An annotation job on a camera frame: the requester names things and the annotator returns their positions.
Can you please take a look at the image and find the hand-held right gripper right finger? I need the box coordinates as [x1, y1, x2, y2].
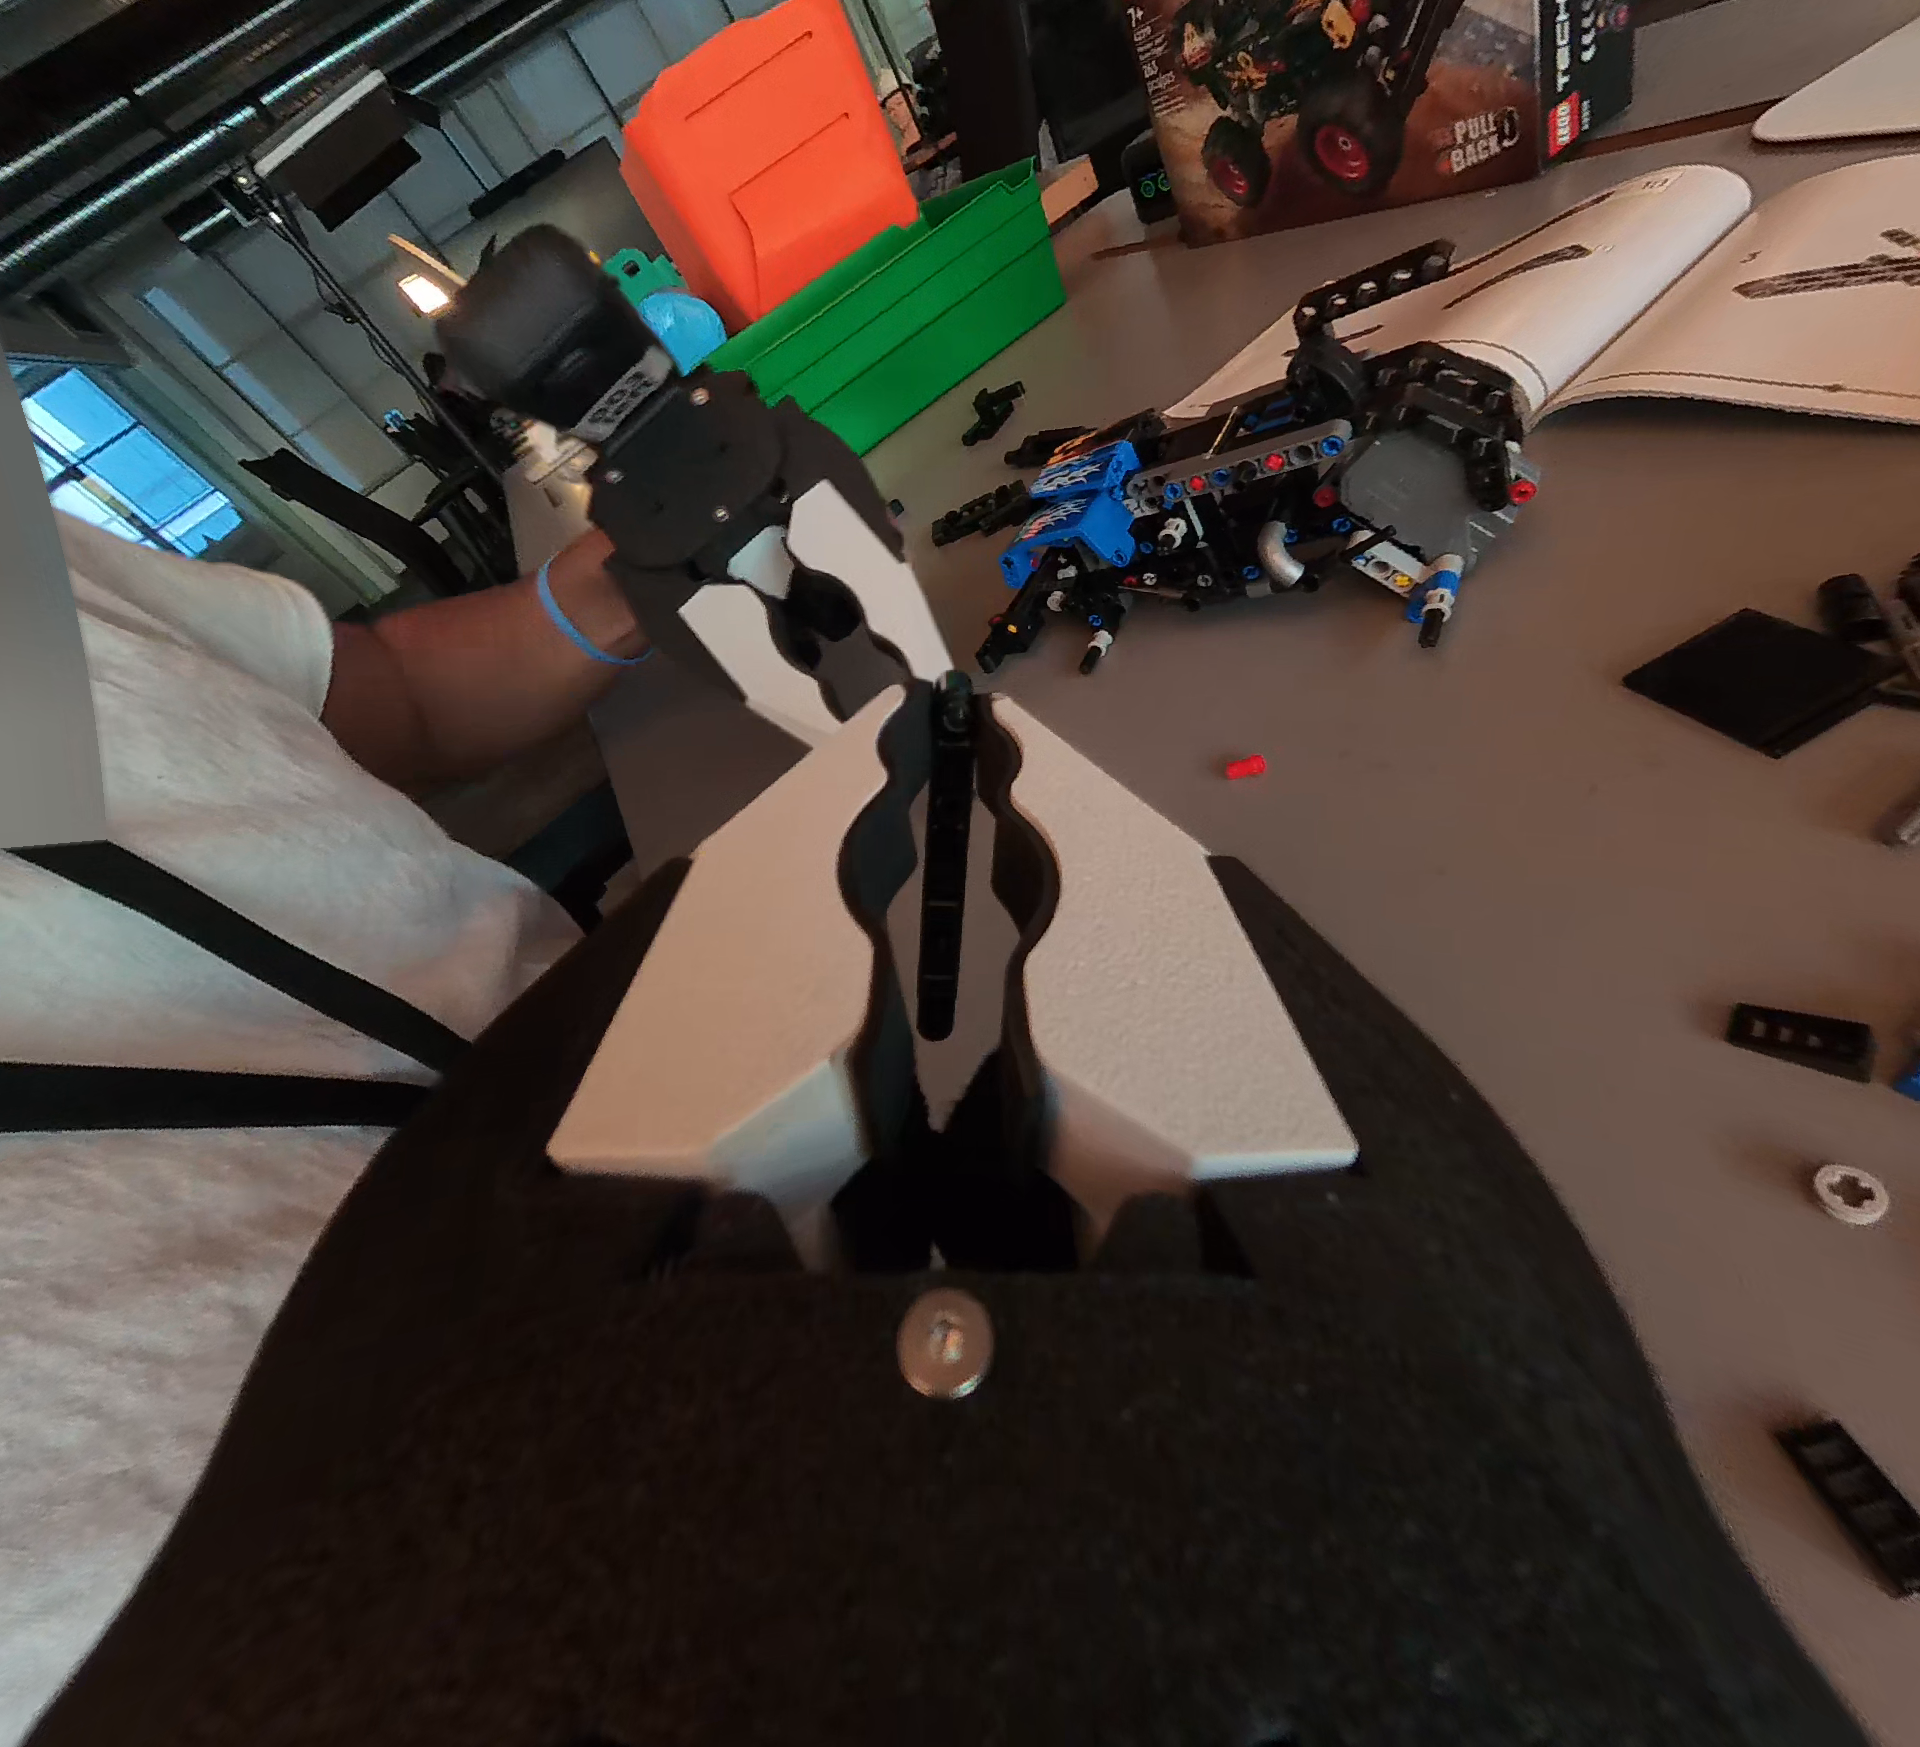
[977, 693, 1358, 1246]

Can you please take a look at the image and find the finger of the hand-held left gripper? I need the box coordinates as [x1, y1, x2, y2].
[675, 574, 876, 751]
[777, 404, 961, 717]

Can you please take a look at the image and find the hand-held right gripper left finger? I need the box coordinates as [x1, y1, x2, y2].
[547, 684, 920, 1269]

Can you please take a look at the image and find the long black lego beam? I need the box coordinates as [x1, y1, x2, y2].
[910, 669, 981, 1042]

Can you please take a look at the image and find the person's left forearm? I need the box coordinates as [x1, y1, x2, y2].
[321, 531, 663, 794]

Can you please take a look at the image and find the partly built lego vehicle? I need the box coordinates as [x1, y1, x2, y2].
[974, 240, 1546, 678]

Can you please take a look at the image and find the black lego brick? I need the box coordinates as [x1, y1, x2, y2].
[1723, 999, 1878, 1083]

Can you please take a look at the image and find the black square lego plate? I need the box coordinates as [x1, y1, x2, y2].
[1623, 608, 1905, 760]

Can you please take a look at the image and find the lego set box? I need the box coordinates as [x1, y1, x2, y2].
[1106, 0, 1639, 248]

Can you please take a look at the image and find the black grey lego piece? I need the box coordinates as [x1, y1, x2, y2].
[1816, 560, 1920, 669]

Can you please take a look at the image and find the lego instruction booklet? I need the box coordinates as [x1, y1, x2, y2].
[1162, 154, 1920, 431]

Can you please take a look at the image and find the black studded lego plate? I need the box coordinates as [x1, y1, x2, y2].
[1773, 1415, 1920, 1596]

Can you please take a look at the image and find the blue wristband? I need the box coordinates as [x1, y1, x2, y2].
[536, 554, 656, 665]

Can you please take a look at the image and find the green plastic bin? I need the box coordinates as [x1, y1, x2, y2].
[703, 156, 1069, 456]

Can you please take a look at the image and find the orange plastic bin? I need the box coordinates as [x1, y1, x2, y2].
[619, 0, 922, 332]

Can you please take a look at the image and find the black studio softbox light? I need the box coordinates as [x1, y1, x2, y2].
[248, 65, 446, 236]

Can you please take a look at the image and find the black desk chair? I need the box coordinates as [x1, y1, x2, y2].
[928, 0, 1047, 182]

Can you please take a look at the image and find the wooden white book stand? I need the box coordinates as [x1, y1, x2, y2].
[1751, 14, 1920, 144]

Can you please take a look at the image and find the black shoulder strap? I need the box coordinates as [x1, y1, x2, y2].
[0, 839, 474, 1132]

